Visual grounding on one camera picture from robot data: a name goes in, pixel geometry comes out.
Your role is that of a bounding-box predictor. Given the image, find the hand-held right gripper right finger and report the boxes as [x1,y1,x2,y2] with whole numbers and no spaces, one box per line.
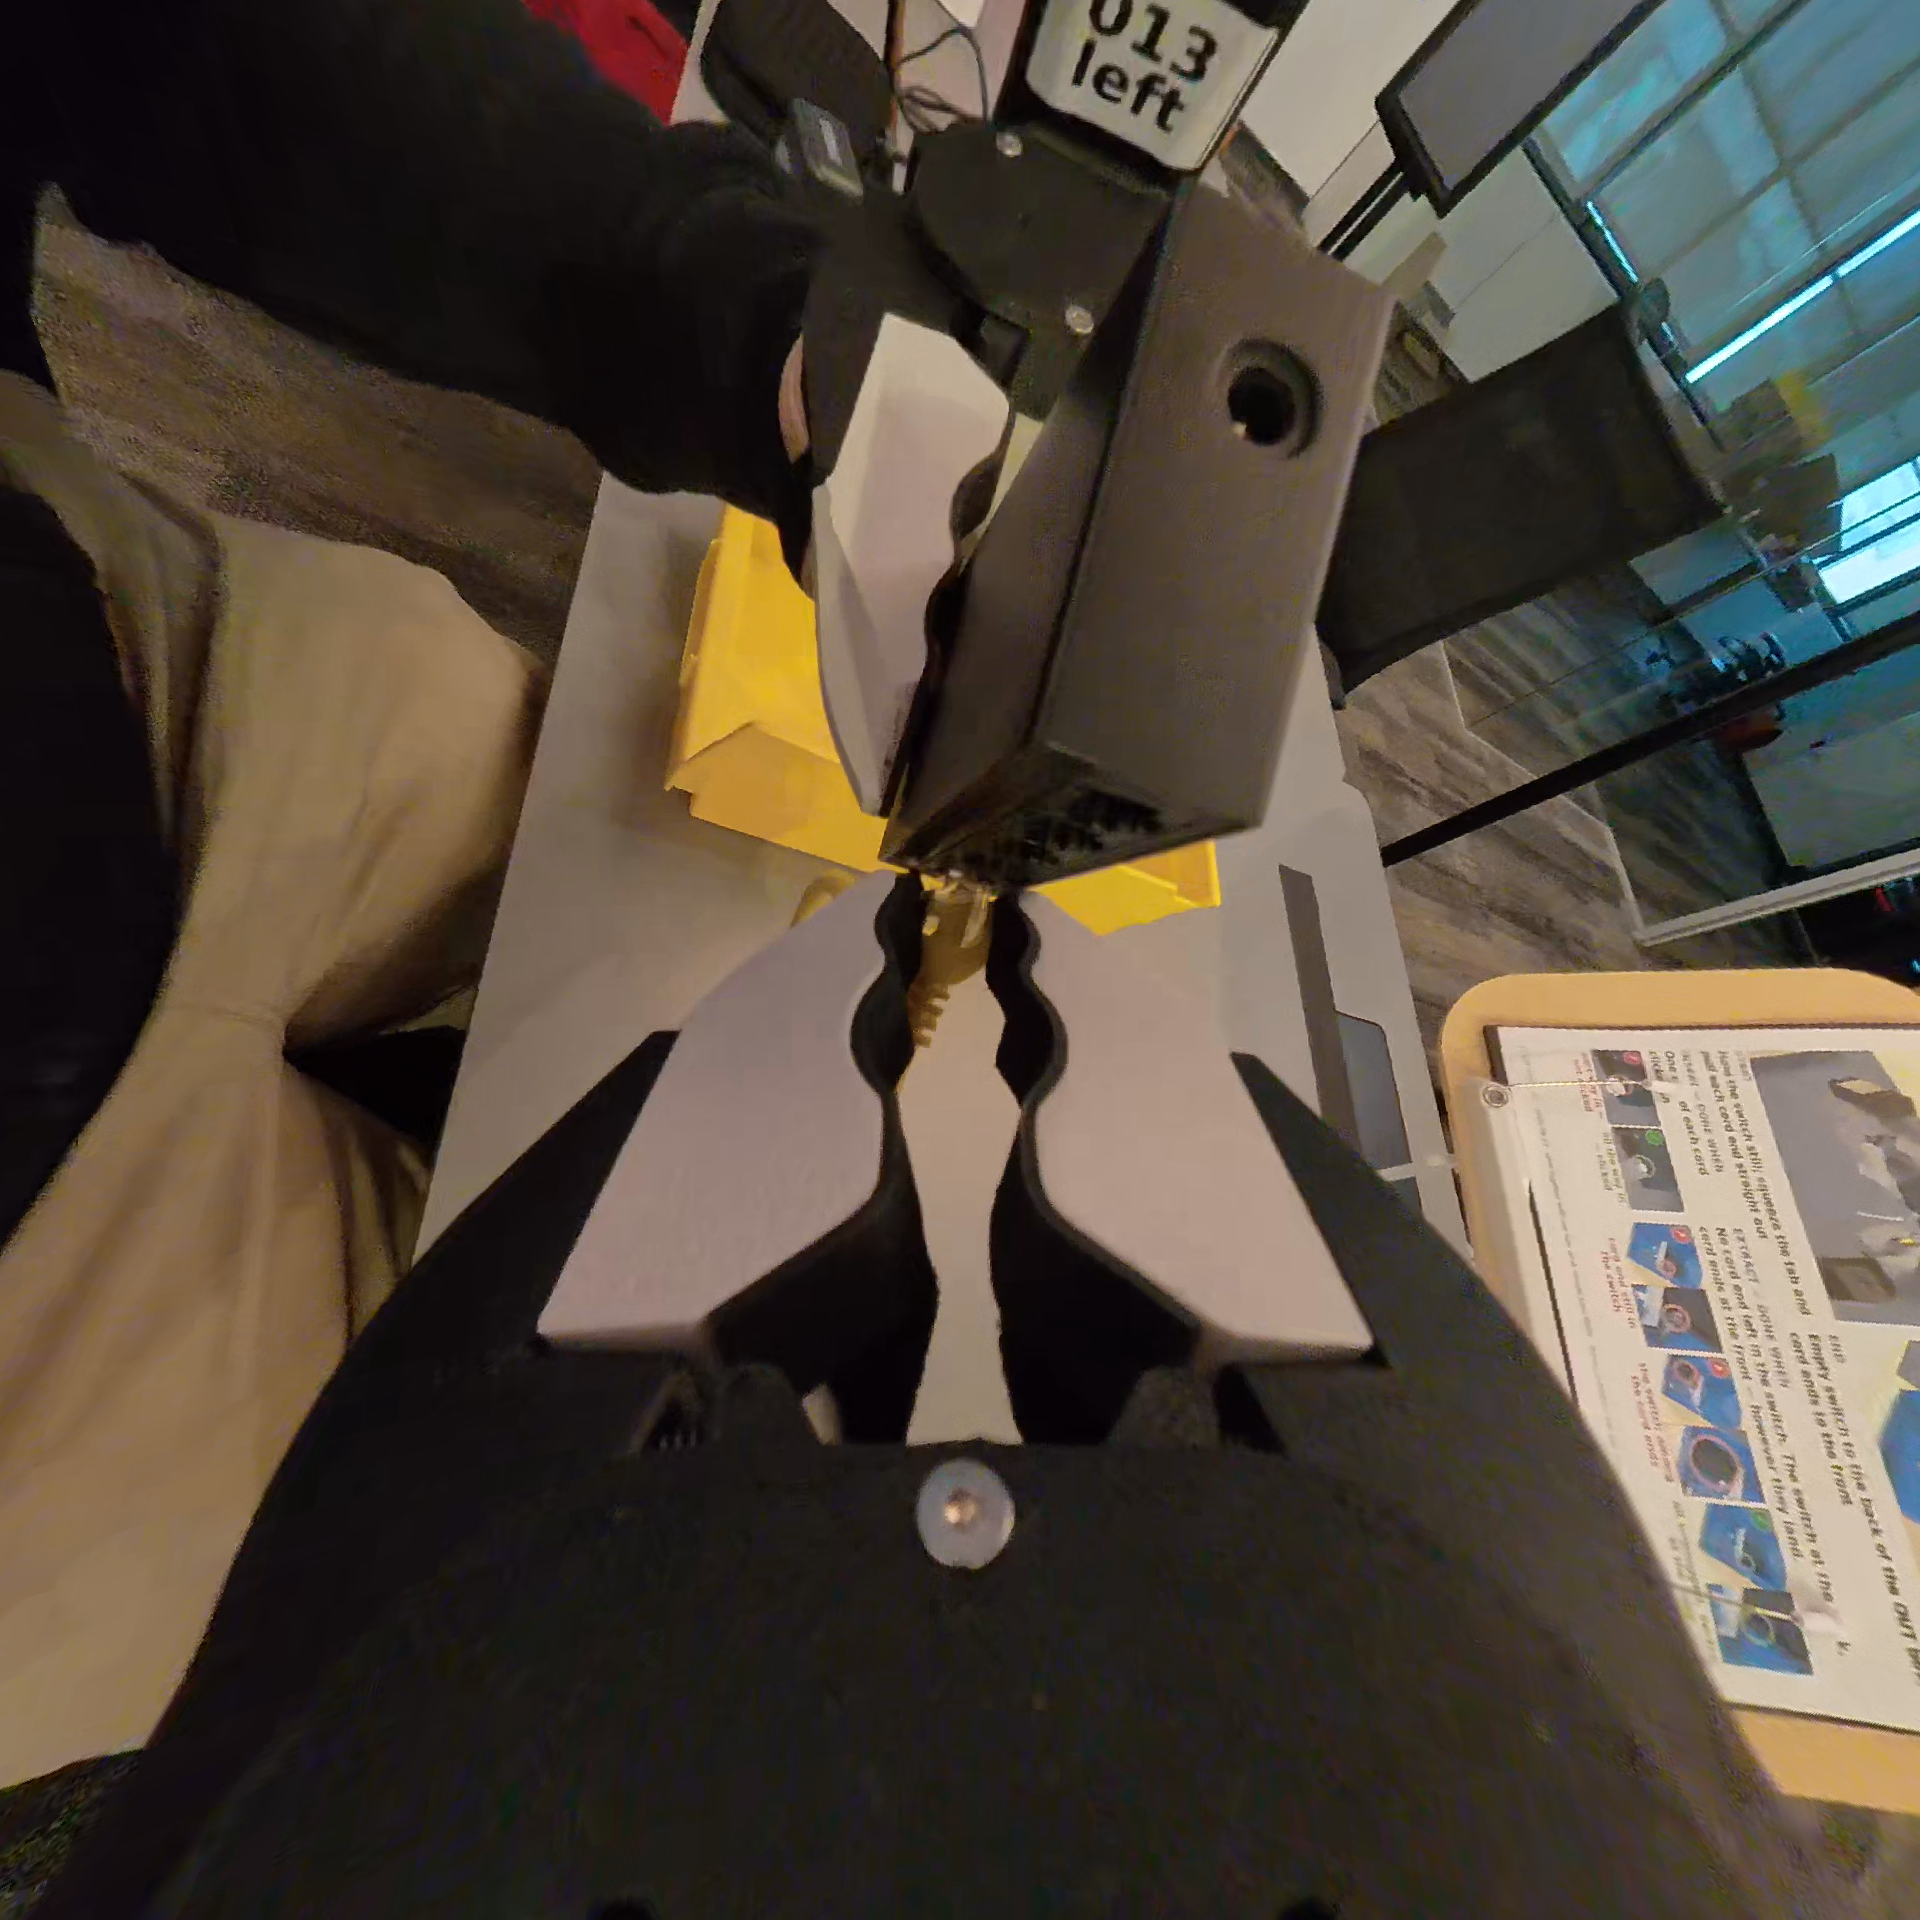
[988,895,1375,1444]

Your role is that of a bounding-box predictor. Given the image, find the yellow ethernet cable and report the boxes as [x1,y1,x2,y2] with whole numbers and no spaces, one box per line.
[787,873,1004,1051]

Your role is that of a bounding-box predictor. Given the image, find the person's left forearm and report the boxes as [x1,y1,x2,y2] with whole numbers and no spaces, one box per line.
[0,0,841,536]

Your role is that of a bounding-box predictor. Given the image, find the red bin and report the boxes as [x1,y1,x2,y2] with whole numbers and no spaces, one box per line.
[526,0,695,127]

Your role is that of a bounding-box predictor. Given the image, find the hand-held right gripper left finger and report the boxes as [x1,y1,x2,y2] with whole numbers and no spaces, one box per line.
[538,873,942,1444]

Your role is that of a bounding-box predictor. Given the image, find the yellow storage bin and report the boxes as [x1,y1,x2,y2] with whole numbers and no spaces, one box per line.
[663,504,1225,936]

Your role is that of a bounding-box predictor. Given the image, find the black monitor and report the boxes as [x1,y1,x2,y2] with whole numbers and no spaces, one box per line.
[1375,0,1671,223]

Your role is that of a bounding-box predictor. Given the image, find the person's black jacket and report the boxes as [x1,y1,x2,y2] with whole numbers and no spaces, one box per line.
[0,496,183,1249]

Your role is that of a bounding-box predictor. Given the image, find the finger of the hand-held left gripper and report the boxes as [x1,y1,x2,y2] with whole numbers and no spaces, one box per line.
[806,312,1051,823]

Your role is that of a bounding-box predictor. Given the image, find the black panel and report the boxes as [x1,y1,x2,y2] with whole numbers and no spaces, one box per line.
[1318,307,1729,695]

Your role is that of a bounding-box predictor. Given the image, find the person's beige trousers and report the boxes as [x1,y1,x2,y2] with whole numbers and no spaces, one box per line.
[0,375,554,1795]

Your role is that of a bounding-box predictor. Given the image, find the printed instruction sheet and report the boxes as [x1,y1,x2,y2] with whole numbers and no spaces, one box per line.
[1481,1024,1920,1738]

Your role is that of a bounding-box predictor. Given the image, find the black network switch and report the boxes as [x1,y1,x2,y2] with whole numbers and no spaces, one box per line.
[878,187,1401,890]

